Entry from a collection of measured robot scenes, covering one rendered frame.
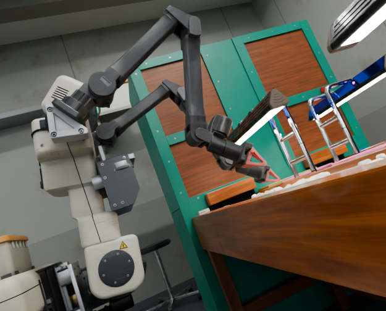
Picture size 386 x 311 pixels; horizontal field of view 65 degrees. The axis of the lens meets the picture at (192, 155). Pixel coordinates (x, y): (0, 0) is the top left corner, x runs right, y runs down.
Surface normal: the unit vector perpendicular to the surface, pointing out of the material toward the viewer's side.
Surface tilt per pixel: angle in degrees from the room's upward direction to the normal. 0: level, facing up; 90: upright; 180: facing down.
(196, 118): 94
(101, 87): 95
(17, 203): 90
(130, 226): 90
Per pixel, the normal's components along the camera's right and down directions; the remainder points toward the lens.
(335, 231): -0.92, 0.32
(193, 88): 0.26, -0.20
